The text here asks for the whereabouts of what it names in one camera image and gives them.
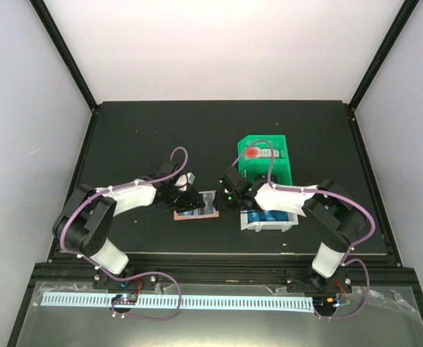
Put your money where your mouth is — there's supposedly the pink card holder wallet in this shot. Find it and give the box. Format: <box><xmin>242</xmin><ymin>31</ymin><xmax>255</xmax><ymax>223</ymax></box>
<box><xmin>174</xmin><ymin>209</ymin><xmax>219</xmax><ymax>221</ymax></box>

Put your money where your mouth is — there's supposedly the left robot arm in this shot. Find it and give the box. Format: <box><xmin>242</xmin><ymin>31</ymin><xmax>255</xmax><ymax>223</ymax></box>
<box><xmin>52</xmin><ymin>160</ymin><xmax>205</xmax><ymax>288</ymax></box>

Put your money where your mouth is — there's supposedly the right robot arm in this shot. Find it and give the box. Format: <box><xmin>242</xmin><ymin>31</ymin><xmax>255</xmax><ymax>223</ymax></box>
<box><xmin>213</xmin><ymin>166</ymin><xmax>376</xmax><ymax>293</ymax></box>

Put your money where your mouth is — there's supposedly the blue cards stack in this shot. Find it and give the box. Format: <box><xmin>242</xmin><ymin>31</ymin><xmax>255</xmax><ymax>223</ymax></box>
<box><xmin>247</xmin><ymin>210</ymin><xmax>289</xmax><ymax>223</ymax></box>

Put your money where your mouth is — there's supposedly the red white cards stack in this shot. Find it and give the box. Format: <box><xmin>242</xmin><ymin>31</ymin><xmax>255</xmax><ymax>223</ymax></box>
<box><xmin>244</xmin><ymin>147</ymin><xmax>280</xmax><ymax>160</ymax></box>

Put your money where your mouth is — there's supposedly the green storage bin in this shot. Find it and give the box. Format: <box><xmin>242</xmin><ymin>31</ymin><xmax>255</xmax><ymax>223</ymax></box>
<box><xmin>237</xmin><ymin>134</ymin><xmax>293</xmax><ymax>185</ymax></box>

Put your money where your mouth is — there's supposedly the white storage bin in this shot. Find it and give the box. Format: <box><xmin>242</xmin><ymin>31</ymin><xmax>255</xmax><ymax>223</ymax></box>
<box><xmin>240</xmin><ymin>210</ymin><xmax>299</xmax><ymax>232</ymax></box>

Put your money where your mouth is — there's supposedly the small circuit board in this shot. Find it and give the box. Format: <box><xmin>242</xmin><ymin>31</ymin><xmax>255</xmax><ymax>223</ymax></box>
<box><xmin>111</xmin><ymin>294</ymin><xmax>137</xmax><ymax>305</ymax></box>

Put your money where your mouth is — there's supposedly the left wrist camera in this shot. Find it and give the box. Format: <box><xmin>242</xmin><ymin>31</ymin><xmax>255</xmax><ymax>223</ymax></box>
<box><xmin>175</xmin><ymin>172</ymin><xmax>195</xmax><ymax>192</ymax></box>

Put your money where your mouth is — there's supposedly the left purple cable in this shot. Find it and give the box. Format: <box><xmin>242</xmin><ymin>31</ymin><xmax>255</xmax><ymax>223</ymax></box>
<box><xmin>59</xmin><ymin>146</ymin><xmax>189</xmax><ymax>322</ymax></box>

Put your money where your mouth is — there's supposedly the purple cable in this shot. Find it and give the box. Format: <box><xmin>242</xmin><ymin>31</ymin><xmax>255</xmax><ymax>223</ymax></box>
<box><xmin>231</xmin><ymin>142</ymin><xmax>377</xmax><ymax>321</ymax></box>
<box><xmin>59</xmin><ymin>146</ymin><xmax>189</xmax><ymax>322</ymax></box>

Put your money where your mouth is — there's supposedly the light blue slotted cable duct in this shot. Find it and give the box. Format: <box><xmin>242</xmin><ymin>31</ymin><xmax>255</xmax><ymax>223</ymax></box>
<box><xmin>40</xmin><ymin>292</ymin><xmax>314</xmax><ymax>313</ymax></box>

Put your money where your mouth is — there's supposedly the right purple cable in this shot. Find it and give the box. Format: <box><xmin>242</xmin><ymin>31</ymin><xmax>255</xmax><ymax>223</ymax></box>
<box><xmin>231</xmin><ymin>142</ymin><xmax>377</xmax><ymax>321</ymax></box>

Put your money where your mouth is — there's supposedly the black aluminium rail frame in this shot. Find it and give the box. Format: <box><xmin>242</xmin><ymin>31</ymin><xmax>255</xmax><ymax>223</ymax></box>
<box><xmin>30</xmin><ymin>254</ymin><xmax>419</xmax><ymax>291</ymax></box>

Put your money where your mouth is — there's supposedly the left frame post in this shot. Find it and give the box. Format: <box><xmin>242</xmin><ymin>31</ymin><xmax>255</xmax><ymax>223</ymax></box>
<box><xmin>30</xmin><ymin>0</ymin><xmax>98</xmax><ymax>111</ymax></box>

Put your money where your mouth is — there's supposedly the frame post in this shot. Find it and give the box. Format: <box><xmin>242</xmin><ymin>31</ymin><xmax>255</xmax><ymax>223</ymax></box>
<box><xmin>30</xmin><ymin>0</ymin><xmax>98</xmax><ymax>111</ymax></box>
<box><xmin>349</xmin><ymin>0</ymin><xmax>419</xmax><ymax>111</ymax></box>

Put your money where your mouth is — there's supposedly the right frame post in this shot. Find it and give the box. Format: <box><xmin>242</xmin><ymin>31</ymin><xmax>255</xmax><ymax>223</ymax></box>
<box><xmin>349</xmin><ymin>0</ymin><xmax>419</xmax><ymax>111</ymax></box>

